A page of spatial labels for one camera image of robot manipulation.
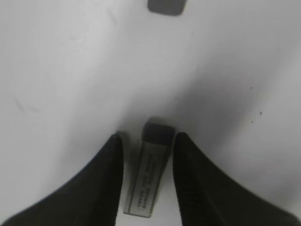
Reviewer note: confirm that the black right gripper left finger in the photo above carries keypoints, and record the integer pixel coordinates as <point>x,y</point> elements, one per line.
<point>90,198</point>

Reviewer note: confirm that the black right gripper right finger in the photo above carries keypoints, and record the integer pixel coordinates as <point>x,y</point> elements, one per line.
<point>208,197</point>

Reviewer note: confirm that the white grey eraser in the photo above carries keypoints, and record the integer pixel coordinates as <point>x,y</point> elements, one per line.
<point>155,146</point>
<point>166,7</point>

